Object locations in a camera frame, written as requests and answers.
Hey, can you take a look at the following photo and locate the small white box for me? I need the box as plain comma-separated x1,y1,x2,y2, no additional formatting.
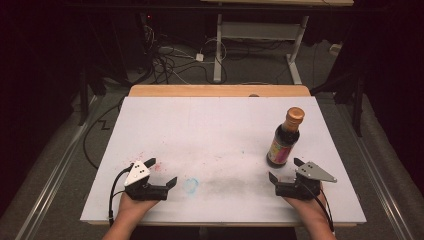
329,42,344,57

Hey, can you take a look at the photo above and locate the wooden table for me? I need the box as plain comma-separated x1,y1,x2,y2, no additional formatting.
79,83,358,228

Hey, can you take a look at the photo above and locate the dark sauce bottle orange cap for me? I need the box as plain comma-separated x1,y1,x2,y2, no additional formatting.
265,106,306,169

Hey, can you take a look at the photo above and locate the person's right hand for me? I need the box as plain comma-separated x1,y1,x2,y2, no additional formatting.
281,186,330,226

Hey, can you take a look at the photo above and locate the black stand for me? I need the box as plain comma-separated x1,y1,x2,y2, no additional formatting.
309,71,365,138
77,64,108,127

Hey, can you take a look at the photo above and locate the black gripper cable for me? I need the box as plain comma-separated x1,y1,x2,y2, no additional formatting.
307,183,336,233
107,165,135,228

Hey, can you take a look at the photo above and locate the white desk frame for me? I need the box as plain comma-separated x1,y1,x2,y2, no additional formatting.
199,0,355,86

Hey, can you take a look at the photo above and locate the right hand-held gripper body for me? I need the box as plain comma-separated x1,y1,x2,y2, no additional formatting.
274,161,338,201

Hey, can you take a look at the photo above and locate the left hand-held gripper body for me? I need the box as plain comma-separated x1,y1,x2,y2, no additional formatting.
123,160,169,202

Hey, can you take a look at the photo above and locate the black floor cable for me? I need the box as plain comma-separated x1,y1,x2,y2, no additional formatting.
82,96,126,171

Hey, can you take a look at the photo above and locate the white board sheet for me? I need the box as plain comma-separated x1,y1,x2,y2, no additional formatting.
79,95,368,225

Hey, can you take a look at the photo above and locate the metal floor rail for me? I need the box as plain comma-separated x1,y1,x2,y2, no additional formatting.
13,94,103,240
334,101,416,240

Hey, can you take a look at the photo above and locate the tangle of floor cables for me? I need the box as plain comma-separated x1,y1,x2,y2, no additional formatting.
141,24,229,86

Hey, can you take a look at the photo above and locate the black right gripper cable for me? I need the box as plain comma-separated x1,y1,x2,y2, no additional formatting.
307,183,336,233

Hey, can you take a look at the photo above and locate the person's left hand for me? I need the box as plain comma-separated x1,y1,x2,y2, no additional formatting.
115,191,160,221

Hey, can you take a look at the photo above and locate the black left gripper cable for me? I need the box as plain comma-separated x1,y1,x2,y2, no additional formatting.
107,165,135,228

